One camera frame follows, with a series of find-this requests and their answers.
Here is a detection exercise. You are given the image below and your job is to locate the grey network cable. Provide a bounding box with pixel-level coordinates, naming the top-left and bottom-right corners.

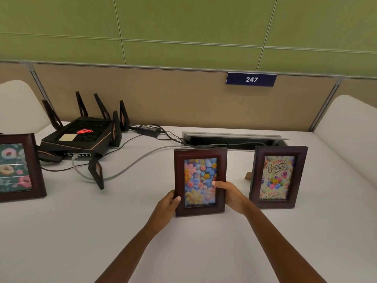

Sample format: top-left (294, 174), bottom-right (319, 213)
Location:
top-left (71, 145), bottom-right (181, 182)

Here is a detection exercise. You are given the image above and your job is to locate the blue number sign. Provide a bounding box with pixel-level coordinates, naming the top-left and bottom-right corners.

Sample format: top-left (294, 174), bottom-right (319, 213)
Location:
top-left (226, 72), bottom-right (278, 87)

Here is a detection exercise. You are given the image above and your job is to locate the beige desk partition panel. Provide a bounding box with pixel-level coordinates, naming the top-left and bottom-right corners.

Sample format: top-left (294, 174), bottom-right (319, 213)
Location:
top-left (0, 61), bottom-right (377, 133)

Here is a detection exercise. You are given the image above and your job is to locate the black power adapter brick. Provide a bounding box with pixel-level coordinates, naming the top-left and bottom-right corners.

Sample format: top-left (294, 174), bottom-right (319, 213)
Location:
top-left (138, 125), bottom-right (161, 136)

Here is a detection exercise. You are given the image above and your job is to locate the person's right hand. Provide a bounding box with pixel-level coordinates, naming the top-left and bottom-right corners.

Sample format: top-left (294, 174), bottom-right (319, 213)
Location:
top-left (212, 181), bottom-right (251, 215)

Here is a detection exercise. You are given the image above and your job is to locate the birthday picture wooden photo frame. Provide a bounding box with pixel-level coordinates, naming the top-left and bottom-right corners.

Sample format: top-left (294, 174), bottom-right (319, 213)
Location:
top-left (249, 146), bottom-right (308, 209)

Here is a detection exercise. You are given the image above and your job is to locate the black wireless router with antennas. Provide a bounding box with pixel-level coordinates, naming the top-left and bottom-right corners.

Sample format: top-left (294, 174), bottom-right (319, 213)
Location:
top-left (38, 91), bottom-right (130, 191)

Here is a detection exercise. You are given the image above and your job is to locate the donut picture wooden photo frame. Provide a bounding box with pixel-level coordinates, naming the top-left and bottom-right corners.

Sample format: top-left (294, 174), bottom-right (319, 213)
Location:
top-left (0, 133), bottom-right (47, 203)

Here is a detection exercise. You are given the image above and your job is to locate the person's right forearm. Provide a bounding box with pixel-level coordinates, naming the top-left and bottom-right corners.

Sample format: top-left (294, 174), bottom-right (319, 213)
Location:
top-left (242, 202), bottom-right (326, 283)

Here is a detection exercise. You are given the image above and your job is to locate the flower picture wooden photo frame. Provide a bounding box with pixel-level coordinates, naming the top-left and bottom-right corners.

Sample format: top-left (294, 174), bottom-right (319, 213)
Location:
top-left (173, 147), bottom-right (228, 217)

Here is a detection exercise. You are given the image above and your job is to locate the person's left hand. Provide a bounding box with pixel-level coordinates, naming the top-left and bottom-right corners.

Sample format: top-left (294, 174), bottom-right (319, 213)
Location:
top-left (150, 190), bottom-right (182, 234)

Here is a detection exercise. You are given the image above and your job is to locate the black power cable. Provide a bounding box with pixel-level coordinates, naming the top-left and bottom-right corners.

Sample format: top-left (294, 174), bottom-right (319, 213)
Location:
top-left (130, 125), bottom-right (201, 148)

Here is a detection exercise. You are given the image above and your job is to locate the person's left forearm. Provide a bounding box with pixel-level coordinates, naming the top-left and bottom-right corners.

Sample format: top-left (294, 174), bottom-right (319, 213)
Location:
top-left (95, 222), bottom-right (165, 283)

